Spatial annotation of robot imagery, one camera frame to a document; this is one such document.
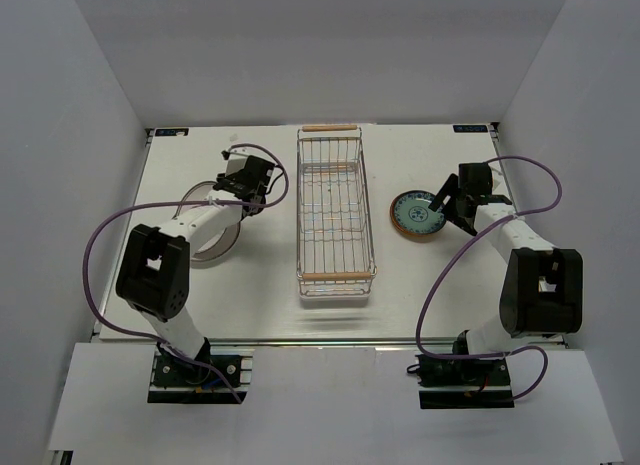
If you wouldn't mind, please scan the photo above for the dark patterned plate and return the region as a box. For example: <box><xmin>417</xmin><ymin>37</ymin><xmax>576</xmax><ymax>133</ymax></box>
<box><xmin>389</xmin><ymin>190</ymin><xmax>447</xmax><ymax>236</ymax></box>

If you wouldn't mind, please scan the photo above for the large white plate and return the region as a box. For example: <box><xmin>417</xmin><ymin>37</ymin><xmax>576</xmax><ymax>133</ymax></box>
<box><xmin>174</xmin><ymin>181</ymin><xmax>241</xmax><ymax>267</ymax></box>

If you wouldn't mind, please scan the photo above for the orange plate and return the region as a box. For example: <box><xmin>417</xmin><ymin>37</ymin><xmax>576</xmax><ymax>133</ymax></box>
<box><xmin>388</xmin><ymin>189</ymin><xmax>449</xmax><ymax>242</ymax></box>

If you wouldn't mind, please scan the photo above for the wire dish rack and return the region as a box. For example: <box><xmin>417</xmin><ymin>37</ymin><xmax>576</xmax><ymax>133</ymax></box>
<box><xmin>296</xmin><ymin>124</ymin><xmax>377</xmax><ymax>301</ymax></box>

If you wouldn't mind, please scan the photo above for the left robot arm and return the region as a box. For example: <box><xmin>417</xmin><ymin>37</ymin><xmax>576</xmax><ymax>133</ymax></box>
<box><xmin>115</xmin><ymin>146</ymin><xmax>289</xmax><ymax>384</ymax></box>

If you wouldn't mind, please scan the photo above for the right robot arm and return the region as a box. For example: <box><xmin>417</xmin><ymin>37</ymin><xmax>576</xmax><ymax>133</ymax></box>
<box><xmin>437</xmin><ymin>162</ymin><xmax>584</xmax><ymax>384</ymax></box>

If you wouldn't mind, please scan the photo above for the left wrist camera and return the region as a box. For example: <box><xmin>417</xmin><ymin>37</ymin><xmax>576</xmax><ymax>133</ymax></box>
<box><xmin>222</xmin><ymin>147</ymin><xmax>248</xmax><ymax>176</ymax></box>

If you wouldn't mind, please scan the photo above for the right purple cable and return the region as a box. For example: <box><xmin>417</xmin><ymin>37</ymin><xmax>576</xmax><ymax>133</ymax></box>
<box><xmin>414</xmin><ymin>155</ymin><xmax>564</xmax><ymax>401</ymax></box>

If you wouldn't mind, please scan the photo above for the purple cable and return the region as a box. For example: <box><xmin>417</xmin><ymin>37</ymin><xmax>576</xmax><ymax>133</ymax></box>
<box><xmin>82</xmin><ymin>143</ymin><xmax>290</xmax><ymax>404</ymax></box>
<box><xmin>414</xmin><ymin>155</ymin><xmax>564</xmax><ymax>401</ymax></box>

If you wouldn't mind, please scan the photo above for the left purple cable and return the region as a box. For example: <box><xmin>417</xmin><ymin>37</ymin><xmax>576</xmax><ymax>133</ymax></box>
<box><xmin>82</xmin><ymin>143</ymin><xmax>290</xmax><ymax>404</ymax></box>

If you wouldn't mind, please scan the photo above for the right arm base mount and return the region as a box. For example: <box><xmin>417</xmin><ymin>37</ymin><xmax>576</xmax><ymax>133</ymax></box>
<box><xmin>406</xmin><ymin>355</ymin><xmax>515</xmax><ymax>410</ymax></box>

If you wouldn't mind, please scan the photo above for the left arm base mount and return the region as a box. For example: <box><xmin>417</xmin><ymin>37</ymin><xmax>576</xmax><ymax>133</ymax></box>
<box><xmin>147</xmin><ymin>345</ymin><xmax>253</xmax><ymax>405</ymax></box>

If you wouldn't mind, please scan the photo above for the aluminium table rail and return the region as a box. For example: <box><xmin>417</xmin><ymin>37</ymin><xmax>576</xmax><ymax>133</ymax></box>
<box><xmin>91</xmin><ymin>335</ymin><xmax>568</xmax><ymax>349</ymax></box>

